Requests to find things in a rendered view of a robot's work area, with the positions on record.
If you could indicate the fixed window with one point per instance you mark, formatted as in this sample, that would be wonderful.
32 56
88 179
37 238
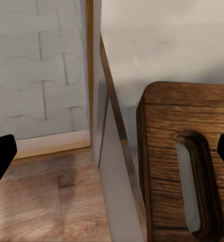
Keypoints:
45 97

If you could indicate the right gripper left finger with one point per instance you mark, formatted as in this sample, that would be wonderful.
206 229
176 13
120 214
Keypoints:
8 150

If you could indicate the cutting board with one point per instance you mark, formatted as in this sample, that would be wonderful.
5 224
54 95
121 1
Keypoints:
169 110

